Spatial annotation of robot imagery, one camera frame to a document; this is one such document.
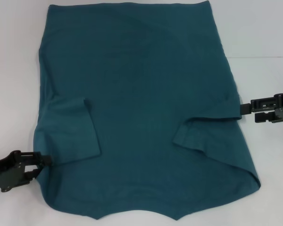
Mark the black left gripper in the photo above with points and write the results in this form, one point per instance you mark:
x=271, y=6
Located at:
x=7, y=171

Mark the teal blue shirt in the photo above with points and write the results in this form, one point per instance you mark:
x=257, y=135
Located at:
x=136, y=94

